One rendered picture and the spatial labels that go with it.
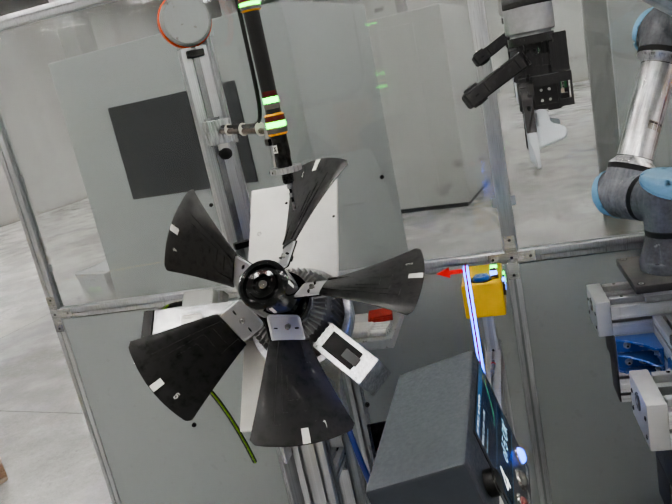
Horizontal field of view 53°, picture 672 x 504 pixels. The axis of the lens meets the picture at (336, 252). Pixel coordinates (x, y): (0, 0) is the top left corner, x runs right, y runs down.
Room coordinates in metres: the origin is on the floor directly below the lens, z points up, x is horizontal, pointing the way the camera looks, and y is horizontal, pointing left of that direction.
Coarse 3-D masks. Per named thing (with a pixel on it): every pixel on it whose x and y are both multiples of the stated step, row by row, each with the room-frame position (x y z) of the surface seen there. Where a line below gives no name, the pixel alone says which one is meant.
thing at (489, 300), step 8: (488, 264) 1.72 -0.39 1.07; (472, 272) 1.68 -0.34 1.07; (480, 272) 1.67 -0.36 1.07; (488, 272) 1.65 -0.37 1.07; (464, 280) 1.63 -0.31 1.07; (472, 280) 1.61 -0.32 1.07; (488, 280) 1.59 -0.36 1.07; (496, 280) 1.58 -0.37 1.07; (464, 288) 1.59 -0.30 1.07; (472, 288) 1.58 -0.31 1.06; (480, 288) 1.58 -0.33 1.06; (488, 288) 1.57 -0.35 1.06; (496, 288) 1.57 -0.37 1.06; (464, 296) 1.59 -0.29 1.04; (480, 296) 1.58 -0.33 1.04; (488, 296) 1.57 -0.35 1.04; (496, 296) 1.57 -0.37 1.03; (504, 296) 1.60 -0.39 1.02; (464, 304) 1.59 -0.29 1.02; (480, 304) 1.58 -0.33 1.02; (488, 304) 1.57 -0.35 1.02; (496, 304) 1.57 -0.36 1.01; (504, 304) 1.56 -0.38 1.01; (480, 312) 1.58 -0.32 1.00; (488, 312) 1.57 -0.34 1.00; (496, 312) 1.57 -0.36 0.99; (504, 312) 1.56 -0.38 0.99
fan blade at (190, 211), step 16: (192, 192) 1.67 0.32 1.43; (192, 208) 1.65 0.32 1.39; (176, 224) 1.68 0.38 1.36; (192, 224) 1.64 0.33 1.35; (208, 224) 1.61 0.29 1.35; (176, 240) 1.68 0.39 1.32; (192, 240) 1.64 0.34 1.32; (208, 240) 1.60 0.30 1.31; (224, 240) 1.57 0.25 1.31; (176, 256) 1.68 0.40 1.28; (192, 256) 1.64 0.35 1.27; (208, 256) 1.61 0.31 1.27; (224, 256) 1.57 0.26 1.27; (176, 272) 1.68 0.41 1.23; (192, 272) 1.65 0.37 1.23; (208, 272) 1.62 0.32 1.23; (224, 272) 1.58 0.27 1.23
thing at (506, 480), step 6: (498, 456) 0.67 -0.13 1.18; (498, 462) 0.66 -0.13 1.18; (498, 468) 0.65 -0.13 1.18; (504, 468) 0.67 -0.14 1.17; (504, 474) 0.66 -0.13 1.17; (504, 480) 0.65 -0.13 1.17; (510, 480) 0.67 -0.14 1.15; (504, 486) 0.64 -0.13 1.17; (510, 486) 0.66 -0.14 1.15; (510, 492) 0.65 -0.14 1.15; (510, 498) 0.64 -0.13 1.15
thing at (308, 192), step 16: (320, 160) 1.65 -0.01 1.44; (336, 160) 1.59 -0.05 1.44; (304, 176) 1.67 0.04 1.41; (320, 176) 1.60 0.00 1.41; (336, 176) 1.55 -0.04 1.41; (304, 192) 1.62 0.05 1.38; (320, 192) 1.55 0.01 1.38; (304, 208) 1.56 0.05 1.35; (288, 224) 1.62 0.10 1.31; (304, 224) 1.52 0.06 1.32; (288, 240) 1.56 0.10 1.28
